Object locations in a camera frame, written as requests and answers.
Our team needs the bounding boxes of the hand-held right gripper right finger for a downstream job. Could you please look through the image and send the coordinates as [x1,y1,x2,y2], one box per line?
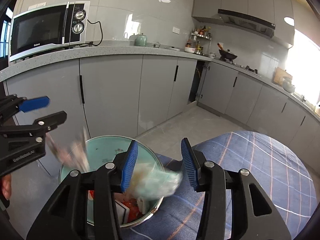
[180,137,292,240]

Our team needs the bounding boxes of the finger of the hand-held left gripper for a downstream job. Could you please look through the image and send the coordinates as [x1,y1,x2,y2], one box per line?
[0,94,50,125]
[0,110,67,143]

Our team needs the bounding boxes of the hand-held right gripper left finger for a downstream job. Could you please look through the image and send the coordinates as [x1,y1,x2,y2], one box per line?
[26,140,139,240]

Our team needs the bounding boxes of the teal metal bin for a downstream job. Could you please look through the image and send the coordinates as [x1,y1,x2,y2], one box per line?
[59,135,165,228]

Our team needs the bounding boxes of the white green plastic wrapper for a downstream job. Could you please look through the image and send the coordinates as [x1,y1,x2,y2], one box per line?
[124,164,184,202]

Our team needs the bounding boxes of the red plastic bag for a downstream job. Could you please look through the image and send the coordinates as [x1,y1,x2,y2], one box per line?
[87,190,143,224]

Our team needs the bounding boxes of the silver foil wrapper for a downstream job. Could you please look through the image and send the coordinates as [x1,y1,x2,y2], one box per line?
[46,127,91,172]

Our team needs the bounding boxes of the person's left hand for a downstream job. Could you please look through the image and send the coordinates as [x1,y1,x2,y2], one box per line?
[0,174,12,200]

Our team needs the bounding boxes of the blue plaid tablecloth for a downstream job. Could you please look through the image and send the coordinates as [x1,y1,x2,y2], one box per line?
[120,130,318,240]

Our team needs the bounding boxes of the grey lower kitchen cabinets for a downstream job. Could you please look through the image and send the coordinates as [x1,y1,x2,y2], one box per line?
[0,45,320,178]

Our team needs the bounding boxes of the silver black microwave oven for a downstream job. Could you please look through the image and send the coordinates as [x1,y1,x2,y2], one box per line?
[9,1,91,63]

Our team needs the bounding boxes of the gas stove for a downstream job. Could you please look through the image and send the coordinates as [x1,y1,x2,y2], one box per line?
[220,57,262,77]

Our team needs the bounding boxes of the black wok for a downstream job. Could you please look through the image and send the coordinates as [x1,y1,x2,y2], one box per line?
[217,42,238,60]

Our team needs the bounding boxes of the green ceramic teapot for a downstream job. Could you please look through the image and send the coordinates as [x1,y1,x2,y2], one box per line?
[134,33,148,47]

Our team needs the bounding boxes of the grey cooking pot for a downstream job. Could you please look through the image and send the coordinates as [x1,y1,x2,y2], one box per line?
[282,77,296,93]

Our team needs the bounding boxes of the wooden cutting board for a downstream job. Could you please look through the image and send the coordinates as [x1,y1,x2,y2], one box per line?
[273,67,293,85]

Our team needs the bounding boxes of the metal spice rack with bottles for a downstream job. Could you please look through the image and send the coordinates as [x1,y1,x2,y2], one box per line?
[186,25,213,55]

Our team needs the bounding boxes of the bright window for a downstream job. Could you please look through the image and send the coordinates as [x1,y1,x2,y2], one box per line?
[285,29,320,105]

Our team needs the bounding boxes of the black range hood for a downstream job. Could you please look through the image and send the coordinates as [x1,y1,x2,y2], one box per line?
[217,9,276,38]

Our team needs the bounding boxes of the black power cable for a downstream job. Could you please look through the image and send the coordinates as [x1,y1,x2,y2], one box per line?
[80,21,103,47]

